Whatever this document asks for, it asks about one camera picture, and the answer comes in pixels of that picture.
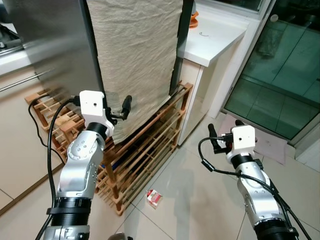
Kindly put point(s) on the beige linen cloth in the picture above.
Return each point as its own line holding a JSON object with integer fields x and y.
{"x": 135, "y": 50}

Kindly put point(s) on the white framed glass door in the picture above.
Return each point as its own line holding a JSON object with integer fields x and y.
{"x": 280, "y": 65}

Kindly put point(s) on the orange bowl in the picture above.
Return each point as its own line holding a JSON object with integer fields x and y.
{"x": 193, "y": 22}

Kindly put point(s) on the small metal hook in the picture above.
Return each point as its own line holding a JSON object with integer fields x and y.
{"x": 202, "y": 35}

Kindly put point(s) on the black gas stove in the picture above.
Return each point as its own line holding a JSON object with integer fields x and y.
{"x": 9, "y": 40}

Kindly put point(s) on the stainless steel fridge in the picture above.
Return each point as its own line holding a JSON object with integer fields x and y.
{"x": 50, "y": 40}

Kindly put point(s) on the grey robot leg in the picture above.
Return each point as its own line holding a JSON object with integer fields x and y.
{"x": 120, "y": 236}

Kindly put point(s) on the pink floor mat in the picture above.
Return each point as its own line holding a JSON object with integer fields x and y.
{"x": 265, "y": 145}

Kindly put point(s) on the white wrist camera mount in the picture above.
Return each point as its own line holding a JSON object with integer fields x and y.
{"x": 92, "y": 105}
{"x": 244, "y": 137}

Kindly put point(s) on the small red white carton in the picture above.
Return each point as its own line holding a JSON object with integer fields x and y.
{"x": 154, "y": 199}

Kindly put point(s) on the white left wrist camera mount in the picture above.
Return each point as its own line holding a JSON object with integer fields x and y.
{"x": 92, "y": 105}

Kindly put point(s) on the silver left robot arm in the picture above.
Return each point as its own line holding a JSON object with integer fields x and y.
{"x": 80, "y": 165}

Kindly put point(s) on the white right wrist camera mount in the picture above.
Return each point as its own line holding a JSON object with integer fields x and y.
{"x": 244, "y": 137}

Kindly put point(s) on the wooden slatted rack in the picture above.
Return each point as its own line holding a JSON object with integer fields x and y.
{"x": 150, "y": 145}

